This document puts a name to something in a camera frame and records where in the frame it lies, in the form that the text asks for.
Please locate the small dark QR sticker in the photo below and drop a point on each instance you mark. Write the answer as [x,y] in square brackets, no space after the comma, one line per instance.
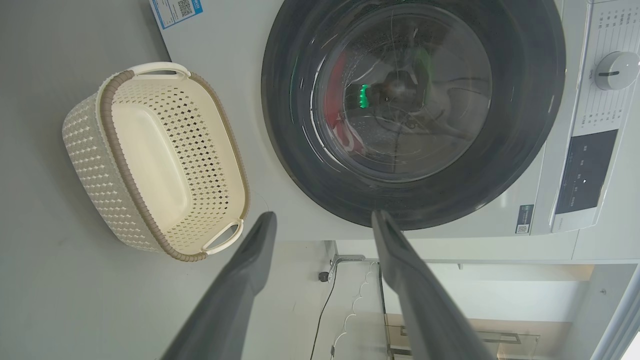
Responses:
[524,219]

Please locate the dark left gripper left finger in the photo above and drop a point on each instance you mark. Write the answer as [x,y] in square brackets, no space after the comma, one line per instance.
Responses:
[225,310]

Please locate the black washing machine display panel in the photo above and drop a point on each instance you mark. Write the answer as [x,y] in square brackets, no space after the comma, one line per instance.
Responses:
[585,172]

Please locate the round white washer control knob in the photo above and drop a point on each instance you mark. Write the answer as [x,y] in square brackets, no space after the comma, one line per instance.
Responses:
[617,70]

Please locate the glass washing machine door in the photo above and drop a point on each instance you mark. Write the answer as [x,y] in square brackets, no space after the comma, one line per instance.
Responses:
[525,125]

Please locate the white front-load washing machine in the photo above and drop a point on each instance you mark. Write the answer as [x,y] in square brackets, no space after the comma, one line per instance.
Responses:
[225,55]

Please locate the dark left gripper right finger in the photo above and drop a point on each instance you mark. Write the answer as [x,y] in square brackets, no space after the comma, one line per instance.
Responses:
[425,310]

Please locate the red and white garment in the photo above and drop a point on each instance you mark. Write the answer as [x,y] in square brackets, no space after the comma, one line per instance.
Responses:
[334,100]

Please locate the cream perforated laundry basket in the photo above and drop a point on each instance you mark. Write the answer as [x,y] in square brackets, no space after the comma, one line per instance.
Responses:
[150,160]

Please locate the blue QR code label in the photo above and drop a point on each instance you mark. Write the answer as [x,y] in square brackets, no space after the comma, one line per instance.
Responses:
[175,11]

